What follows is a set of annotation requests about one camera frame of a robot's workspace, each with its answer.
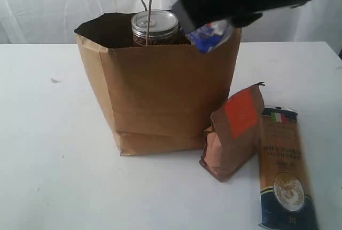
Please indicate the white blue milk carton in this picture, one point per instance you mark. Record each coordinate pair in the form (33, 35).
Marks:
(211, 35)

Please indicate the clear can with pull-tab lid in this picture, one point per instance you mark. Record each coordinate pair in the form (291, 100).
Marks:
(163, 27)

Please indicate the brown orange snack pouch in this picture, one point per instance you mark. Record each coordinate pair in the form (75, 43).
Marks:
(233, 136)

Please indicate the brown paper shopping bag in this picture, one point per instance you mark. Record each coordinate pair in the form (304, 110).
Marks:
(155, 98)

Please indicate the spaghetti package dark blue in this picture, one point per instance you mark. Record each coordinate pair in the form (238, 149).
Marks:
(285, 192)

